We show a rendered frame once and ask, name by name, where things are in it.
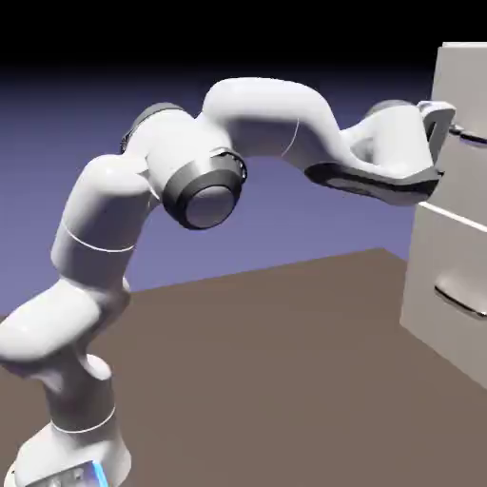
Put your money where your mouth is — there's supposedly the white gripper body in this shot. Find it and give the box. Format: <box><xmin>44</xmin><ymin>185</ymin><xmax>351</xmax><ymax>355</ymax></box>
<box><xmin>417</xmin><ymin>100</ymin><xmax>458</xmax><ymax>154</ymax></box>

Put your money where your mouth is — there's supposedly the dark metal drawer handle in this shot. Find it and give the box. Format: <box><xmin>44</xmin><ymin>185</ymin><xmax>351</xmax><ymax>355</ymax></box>
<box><xmin>450</xmin><ymin>126</ymin><xmax>487</xmax><ymax>146</ymax></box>

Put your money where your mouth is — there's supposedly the light grey cabinet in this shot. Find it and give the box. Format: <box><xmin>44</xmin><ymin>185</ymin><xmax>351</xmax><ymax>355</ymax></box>
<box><xmin>399</xmin><ymin>41</ymin><xmax>487</xmax><ymax>386</ymax></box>

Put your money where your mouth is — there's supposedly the grey drawer front with grasped handle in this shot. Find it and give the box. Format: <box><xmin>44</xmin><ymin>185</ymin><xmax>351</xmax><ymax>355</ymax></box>
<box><xmin>428</xmin><ymin>45</ymin><xmax>487</xmax><ymax>229</ymax></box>

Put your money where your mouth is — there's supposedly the grey drawer front with free handle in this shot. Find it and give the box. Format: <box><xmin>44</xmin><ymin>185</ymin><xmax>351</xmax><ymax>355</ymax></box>
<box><xmin>399</xmin><ymin>201</ymin><xmax>487</xmax><ymax>385</ymax></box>

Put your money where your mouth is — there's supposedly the silver curved drawer handle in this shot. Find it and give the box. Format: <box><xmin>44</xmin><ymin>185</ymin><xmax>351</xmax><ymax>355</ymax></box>
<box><xmin>433</xmin><ymin>282</ymin><xmax>487</xmax><ymax>320</ymax></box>

